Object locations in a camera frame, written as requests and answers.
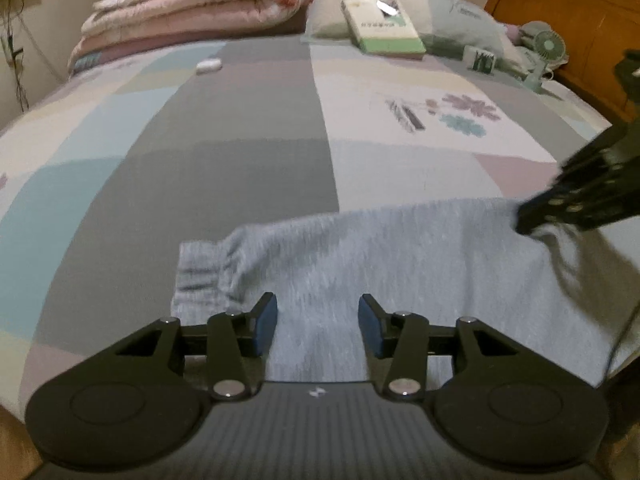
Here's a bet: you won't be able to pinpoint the bed with patchwork sheet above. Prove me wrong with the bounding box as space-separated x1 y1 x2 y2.
0 0 640 426

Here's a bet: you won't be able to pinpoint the small green and white box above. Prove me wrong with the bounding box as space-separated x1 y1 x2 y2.
462 45 497 73

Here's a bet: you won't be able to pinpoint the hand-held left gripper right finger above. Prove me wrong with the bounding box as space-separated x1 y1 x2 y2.
359 294 519 401

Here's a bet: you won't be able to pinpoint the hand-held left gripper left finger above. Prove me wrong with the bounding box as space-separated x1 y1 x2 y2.
115 292 279 401

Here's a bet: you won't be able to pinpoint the large patchwork pillow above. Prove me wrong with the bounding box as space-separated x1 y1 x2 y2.
302 0 516 61

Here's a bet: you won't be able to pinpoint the grey sweatpants with white drawstring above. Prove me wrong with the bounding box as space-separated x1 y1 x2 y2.
170 197 640 396

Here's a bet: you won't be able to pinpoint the folded pink floral quilt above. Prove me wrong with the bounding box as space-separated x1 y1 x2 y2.
67 0 313 78

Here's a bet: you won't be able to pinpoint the green handheld fan on stand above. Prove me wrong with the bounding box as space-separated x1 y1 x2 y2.
520 30 568 92

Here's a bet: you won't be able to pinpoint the green and white book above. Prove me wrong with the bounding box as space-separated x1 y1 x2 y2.
341 0 427 56

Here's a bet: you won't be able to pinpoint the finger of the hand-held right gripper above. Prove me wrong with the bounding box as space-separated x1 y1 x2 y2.
559 119 640 187
516 169 640 236

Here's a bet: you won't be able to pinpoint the wooden bed headboard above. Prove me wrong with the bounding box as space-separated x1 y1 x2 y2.
484 0 640 126

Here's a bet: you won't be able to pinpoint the black power cables on wall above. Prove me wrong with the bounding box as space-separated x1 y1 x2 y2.
0 0 31 111

